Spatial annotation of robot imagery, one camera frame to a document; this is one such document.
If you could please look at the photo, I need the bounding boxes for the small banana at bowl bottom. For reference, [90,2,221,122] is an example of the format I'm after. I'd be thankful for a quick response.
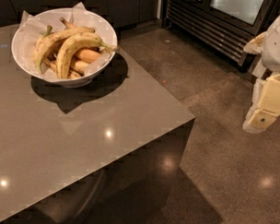
[44,57,88,79]

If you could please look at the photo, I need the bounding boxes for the black glass-door refrigerator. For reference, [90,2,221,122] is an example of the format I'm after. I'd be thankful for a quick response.
[165,0,280,71]

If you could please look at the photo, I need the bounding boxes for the green-stemmed banana at left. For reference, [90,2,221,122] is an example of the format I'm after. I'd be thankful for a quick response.
[31,25,53,63]

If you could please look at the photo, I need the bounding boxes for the large yellow spotted banana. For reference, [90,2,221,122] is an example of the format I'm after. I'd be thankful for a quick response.
[56,31,115,79]

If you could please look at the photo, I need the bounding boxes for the white paper bowl liner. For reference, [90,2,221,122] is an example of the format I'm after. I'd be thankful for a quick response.
[11,3,118,88]

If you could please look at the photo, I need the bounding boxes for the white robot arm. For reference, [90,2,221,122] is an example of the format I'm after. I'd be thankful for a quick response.
[242,16,280,134]

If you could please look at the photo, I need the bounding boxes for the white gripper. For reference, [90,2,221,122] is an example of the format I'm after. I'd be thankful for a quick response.
[242,57,280,134]

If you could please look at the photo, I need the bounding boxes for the white ceramic bowl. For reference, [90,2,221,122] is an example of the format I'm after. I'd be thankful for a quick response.
[11,6,118,88]

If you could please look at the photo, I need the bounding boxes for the long yellow banana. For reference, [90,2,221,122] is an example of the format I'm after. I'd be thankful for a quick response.
[34,27,95,72]

